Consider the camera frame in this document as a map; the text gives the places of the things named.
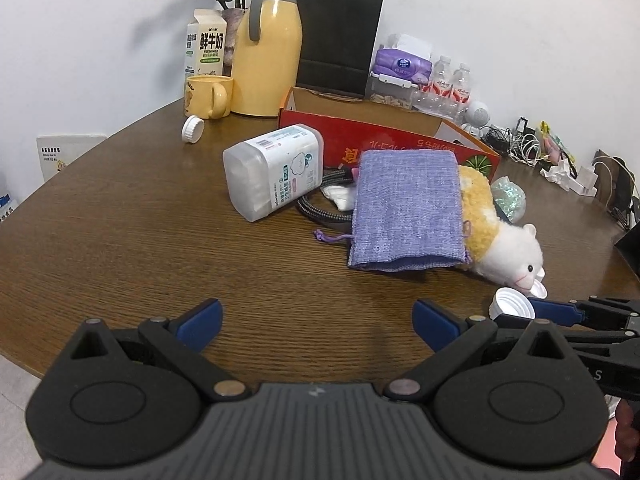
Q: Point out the clear seed container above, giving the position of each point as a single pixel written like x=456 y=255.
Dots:
x=391 y=90

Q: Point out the white power adapter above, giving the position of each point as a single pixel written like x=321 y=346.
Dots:
x=581 y=182

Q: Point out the red orange cardboard box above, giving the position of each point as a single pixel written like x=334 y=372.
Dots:
x=350 y=127

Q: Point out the yellow mug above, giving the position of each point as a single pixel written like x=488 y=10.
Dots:
x=208 y=96

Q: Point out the alpaca plush toy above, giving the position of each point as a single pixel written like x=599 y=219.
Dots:
x=506 y=255

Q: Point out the purple cloth pouch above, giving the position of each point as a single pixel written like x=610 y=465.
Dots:
x=407 y=214

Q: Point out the milk carton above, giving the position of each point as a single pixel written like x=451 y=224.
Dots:
x=205 y=40

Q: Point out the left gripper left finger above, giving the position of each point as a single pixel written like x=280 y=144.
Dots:
x=178 y=344

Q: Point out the white wall panel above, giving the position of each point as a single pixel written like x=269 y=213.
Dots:
x=57 y=151

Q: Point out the purple tissue pack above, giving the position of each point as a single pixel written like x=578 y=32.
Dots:
x=404 y=57

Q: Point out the white cotton swab jar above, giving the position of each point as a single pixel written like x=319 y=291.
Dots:
x=267 y=172

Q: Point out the water bottle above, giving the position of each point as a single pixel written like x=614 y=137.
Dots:
x=460 y=91
x=435 y=93

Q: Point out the pink glass vase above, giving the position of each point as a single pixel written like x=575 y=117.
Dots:
x=233 y=18

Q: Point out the glittery clear ball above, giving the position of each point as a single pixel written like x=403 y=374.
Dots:
x=510 y=198

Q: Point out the white ribbed bottle cap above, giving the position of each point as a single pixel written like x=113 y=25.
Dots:
x=510 y=301

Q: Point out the black paper bag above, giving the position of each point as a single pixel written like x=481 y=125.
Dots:
x=338 y=42

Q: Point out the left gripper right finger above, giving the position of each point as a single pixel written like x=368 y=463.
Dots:
x=457 y=344

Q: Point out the white robot speaker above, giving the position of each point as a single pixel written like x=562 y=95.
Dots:
x=475 y=118

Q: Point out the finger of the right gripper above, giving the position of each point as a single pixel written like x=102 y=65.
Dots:
x=561 y=314

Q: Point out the yellow thermos jug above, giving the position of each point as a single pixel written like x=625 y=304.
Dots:
x=266 y=57

